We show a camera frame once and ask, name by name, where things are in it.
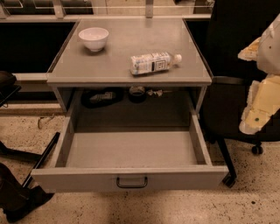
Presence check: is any clear plastic bottle white label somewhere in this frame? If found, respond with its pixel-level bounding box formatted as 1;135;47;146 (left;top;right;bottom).
130;52;182;75

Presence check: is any black object inside cabinet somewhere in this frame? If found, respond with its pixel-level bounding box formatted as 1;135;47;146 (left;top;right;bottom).
80;87;124;109

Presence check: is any dark tape roll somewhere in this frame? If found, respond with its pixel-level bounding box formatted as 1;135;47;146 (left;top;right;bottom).
129;87;146;103

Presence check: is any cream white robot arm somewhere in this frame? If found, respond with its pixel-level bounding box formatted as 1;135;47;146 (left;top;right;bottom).
238;15;280;135

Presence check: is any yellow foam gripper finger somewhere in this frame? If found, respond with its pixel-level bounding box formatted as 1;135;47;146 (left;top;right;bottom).
238;38;261;61
239;74;280;135

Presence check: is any black chair at left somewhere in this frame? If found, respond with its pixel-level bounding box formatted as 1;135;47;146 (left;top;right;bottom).
0;71;21;107

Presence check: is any black drawer handle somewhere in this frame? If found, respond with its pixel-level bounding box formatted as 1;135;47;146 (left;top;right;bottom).
115;177;148;189

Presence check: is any black office chair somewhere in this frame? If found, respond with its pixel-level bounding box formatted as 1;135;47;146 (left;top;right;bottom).
200;0;280;187

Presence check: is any white ceramic bowl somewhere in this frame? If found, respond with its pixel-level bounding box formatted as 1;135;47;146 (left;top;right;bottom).
79;27;109;52

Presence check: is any grey metal drawer cabinet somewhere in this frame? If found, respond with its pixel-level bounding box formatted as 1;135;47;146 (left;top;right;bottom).
47;17;212;112

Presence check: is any small metal clutter piece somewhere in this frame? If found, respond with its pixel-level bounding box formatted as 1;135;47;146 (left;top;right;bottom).
146;89;171;97

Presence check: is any black bar on floor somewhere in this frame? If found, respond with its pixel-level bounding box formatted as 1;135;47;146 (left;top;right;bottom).
22;132;60;187

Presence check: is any open grey top drawer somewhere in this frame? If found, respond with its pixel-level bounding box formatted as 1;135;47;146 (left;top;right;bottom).
31;91;228;193

